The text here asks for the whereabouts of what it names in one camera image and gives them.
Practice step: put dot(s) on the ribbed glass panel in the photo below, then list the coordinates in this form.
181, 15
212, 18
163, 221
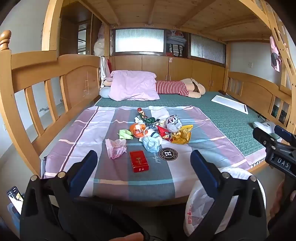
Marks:
138, 40
207, 48

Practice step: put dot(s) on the wooden bunk bed frame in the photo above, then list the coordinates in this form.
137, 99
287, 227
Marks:
78, 78

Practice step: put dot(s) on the green patterned bed mat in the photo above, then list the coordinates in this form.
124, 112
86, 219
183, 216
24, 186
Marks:
208, 111

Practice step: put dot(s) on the white cartoon print bag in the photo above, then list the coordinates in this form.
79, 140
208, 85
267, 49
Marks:
173, 122

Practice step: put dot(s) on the light blue cushion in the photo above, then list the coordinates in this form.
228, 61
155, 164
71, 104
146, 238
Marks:
104, 92

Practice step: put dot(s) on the white handheld appliance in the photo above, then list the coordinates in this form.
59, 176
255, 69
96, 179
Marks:
263, 126

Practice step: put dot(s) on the pink pillow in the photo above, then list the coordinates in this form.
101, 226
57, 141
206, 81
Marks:
131, 85

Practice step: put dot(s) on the orange snack packet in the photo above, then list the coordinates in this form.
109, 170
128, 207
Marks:
136, 129

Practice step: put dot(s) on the white and red cloth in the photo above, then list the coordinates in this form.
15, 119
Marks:
104, 69

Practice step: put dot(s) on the red cigarette box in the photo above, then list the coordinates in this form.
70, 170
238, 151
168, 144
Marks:
138, 161

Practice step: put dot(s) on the person's black trousers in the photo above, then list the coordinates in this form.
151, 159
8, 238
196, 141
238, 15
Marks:
97, 220

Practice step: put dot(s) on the pink hanging cloth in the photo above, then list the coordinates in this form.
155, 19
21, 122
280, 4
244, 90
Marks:
275, 58

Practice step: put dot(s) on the white flat board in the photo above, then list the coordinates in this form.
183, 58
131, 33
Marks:
229, 104

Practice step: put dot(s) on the pink plastic bag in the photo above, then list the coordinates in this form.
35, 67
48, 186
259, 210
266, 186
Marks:
115, 149

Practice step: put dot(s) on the light blue crumpled bag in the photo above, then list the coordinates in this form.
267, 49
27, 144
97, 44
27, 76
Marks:
150, 142

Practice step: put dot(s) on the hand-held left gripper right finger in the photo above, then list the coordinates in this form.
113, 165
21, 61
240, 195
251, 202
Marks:
203, 171

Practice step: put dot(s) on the plush doll striped shirt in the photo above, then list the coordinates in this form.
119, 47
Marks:
171, 87

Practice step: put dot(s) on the person's right hand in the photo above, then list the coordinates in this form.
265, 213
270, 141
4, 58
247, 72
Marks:
276, 199

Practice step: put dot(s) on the wooden wardrobe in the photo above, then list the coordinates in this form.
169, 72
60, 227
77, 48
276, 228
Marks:
69, 34

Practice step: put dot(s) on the red foil wrapper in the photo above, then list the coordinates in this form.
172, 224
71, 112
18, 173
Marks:
164, 133

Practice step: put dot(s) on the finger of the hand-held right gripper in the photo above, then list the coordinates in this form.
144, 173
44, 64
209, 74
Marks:
285, 135
263, 139

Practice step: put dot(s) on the small dark brown case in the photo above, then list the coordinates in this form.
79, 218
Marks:
223, 92

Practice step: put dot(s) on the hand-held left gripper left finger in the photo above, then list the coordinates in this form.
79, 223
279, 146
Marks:
84, 171

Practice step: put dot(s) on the plaid pink grey bedsheet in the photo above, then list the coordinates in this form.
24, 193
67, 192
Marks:
76, 129

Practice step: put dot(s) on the black smartphone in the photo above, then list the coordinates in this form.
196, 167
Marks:
15, 199

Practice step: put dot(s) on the crumpled white tissue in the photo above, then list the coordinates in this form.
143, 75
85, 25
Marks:
138, 120

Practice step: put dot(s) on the green wafer wrapper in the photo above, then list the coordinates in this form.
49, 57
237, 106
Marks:
148, 117

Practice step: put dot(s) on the green paper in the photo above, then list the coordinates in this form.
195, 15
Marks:
126, 134

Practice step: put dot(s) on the white plastic bag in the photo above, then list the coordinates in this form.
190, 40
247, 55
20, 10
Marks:
201, 208

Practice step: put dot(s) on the white wrapped bundle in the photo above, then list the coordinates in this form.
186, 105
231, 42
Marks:
100, 45

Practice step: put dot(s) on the gold foil wrapper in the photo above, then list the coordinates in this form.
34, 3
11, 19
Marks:
182, 135

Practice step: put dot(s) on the stack of folded bags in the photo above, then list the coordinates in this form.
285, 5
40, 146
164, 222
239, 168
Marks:
175, 44

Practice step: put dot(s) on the wooden wall cabinet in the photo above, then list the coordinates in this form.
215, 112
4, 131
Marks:
150, 63

